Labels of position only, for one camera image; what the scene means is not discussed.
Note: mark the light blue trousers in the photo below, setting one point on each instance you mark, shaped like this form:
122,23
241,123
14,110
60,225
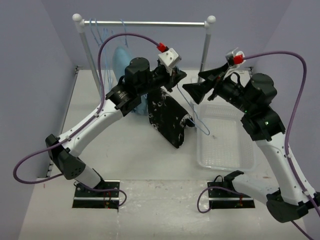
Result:
120,60

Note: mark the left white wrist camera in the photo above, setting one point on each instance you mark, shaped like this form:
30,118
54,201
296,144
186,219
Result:
169,59

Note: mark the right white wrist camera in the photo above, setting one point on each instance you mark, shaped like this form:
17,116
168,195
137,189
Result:
235,58

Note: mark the metal clothes rack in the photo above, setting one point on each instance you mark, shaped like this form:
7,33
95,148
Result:
81,23

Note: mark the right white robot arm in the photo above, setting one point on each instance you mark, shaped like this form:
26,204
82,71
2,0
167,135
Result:
293,197

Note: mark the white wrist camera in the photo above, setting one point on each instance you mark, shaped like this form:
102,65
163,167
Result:
169,59
235,58

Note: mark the clear plastic basket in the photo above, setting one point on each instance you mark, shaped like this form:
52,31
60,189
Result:
228,147

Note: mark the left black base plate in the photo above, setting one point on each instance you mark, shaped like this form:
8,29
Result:
87,199

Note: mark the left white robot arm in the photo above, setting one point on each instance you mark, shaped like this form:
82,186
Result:
64,150

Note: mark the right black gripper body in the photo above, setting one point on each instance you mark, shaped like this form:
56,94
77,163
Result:
232,91

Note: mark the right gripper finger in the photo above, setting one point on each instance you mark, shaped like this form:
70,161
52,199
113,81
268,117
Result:
198,90
213,74

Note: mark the black white-patterned trousers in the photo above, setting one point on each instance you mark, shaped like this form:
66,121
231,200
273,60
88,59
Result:
168,117

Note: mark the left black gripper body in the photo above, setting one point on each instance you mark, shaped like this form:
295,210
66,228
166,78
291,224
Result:
159,78

